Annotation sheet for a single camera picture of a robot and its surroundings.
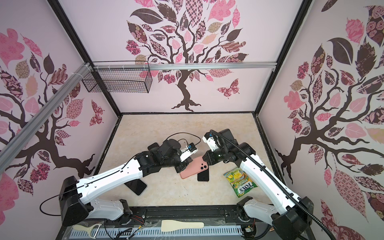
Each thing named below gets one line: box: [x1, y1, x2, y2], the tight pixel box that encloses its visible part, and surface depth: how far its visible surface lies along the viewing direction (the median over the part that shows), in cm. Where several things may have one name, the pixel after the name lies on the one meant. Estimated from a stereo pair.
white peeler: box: [73, 223, 102, 239], surface depth 71 cm
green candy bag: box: [223, 167, 258, 198], surface depth 85 cm
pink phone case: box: [180, 156, 209, 179], surface depth 74 cm
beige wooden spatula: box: [161, 220, 204, 232], surface depth 73 cm
